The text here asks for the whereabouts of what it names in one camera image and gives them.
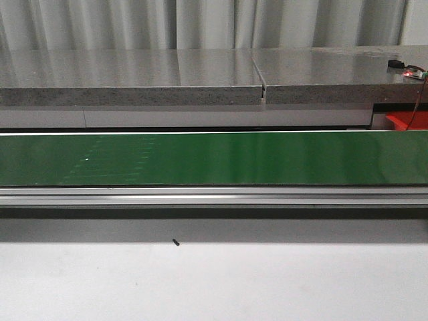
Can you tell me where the grey pleated curtain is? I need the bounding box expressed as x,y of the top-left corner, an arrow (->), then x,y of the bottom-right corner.
1,0 -> 427,50

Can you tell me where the grey stone bench left slab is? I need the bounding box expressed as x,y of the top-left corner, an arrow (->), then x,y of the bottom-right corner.
1,49 -> 264,106

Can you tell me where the small lit circuit board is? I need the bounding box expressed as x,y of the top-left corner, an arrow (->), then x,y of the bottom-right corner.
403,68 -> 427,80

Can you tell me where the red plastic bin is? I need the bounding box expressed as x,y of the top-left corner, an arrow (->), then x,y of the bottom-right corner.
386,111 -> 428,131

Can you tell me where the grey stone bench slab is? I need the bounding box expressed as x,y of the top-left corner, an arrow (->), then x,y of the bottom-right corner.
251,45 -> 427,104
1,49 -> 264,106

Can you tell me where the aluminium conveyor frame rail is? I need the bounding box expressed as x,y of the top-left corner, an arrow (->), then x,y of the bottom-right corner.
1,186 -> 427,207

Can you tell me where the black connector plug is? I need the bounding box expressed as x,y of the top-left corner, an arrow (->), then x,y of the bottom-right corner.
387,60 -> 406,69

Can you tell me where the green conveyor belt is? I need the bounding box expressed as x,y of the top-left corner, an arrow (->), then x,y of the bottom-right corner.
1,131 -> 427,187

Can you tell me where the grey stone bench right slab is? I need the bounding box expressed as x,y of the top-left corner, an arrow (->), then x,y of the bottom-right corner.
251,45 -> 427,104

